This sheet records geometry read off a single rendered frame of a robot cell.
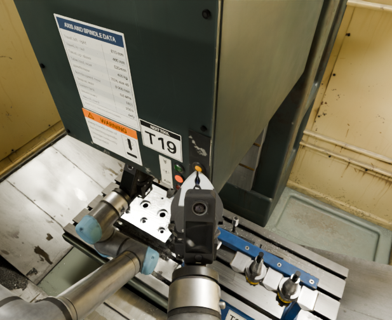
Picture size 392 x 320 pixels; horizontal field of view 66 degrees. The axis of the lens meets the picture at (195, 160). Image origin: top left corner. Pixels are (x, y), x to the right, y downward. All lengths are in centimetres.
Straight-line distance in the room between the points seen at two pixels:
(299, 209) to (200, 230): 159
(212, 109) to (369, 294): 129
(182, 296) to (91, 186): 158
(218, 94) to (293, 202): 162
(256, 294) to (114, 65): 106
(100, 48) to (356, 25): 110
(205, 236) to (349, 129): 131
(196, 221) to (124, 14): 32
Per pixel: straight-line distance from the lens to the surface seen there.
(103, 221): 91
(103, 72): 61
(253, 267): 99
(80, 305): 75
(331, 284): 146
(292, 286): 98
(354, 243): 200
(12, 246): 188
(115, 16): 52
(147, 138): 63
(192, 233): 45
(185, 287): 45
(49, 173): 201
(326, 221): 202
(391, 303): 161
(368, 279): 166
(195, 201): 43
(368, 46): 148
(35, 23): 70
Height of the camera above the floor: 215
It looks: 46 degrees down
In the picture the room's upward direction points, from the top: straight up
